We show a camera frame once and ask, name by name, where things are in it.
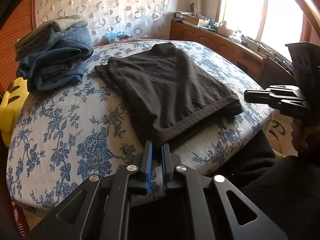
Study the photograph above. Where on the cardboard box with blue bag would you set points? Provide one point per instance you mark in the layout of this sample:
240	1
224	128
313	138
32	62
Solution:
116	36

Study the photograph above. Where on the yellow plush toy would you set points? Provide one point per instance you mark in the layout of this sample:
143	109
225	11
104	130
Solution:
11	106

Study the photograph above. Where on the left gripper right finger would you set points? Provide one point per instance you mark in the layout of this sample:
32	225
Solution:
169	162

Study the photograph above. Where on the window with brown frame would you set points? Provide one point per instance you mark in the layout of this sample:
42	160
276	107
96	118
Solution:
272	23

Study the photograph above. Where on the folded grey-green pants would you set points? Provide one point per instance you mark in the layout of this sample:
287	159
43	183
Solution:
45	34

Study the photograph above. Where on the cardboard box on sideboard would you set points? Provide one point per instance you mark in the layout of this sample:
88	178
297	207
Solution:
196	21

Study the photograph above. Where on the folded blue jeans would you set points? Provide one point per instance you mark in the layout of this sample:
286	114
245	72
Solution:
61	63

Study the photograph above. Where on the black pants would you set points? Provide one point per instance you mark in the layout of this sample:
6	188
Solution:
169	98

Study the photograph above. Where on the person's right hand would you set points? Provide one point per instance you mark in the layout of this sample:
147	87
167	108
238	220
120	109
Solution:
304	138

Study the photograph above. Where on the white bottle on sideboard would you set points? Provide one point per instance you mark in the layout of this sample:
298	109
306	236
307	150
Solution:
223	30

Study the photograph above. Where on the wooden sideboard cabinet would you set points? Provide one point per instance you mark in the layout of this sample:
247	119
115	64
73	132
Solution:
261	68

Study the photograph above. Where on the circle-pattern sheer curtain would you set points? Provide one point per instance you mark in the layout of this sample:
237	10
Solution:
137	19

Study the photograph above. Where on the blue floral bedspread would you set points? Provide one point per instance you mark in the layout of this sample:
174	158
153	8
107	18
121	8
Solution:
62	138

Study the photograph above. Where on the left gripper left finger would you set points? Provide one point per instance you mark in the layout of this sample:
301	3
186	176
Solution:
146	168

